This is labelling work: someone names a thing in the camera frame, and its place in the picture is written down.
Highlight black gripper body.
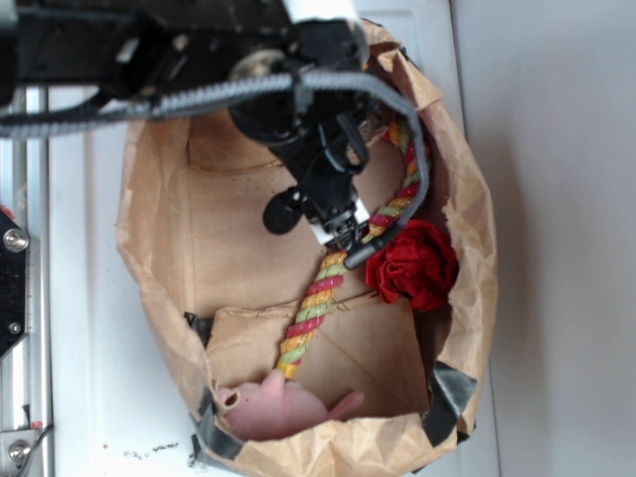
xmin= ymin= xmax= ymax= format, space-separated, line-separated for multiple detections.
xmin=262 ymin=112 xmax=370 ymax=248

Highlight brown paper bag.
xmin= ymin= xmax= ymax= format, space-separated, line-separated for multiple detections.
xmin=117 ymin=22 xmax=498 ymax=476

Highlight aluminium frame rail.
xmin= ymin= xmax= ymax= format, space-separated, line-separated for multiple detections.
xmin=0 ymin=83 xmax=55 ymax=477

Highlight pink plush toy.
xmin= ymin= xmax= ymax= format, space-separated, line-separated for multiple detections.
xmin=217 ymin=370 xmax=365 ymax=441

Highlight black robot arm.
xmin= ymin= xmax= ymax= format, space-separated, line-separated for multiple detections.
xmin=1 ymin=1 xmax=372 ymax=250

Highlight grey braided cable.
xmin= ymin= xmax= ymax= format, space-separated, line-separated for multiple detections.
xmin=0 ymin=69 xmax=431 ymax=270

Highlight red crumpled cloth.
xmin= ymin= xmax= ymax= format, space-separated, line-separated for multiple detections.
xmin=365 ymin=220 xmax=458 ymax=312

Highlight red yellow green rope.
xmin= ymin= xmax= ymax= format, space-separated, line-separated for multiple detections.
xmin=275 ymin=118 xmax=432 ymax=381

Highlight black metal bracket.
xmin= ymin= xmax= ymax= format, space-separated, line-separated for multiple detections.
xmin=0 ymin=206 xmax=29 ymax=358

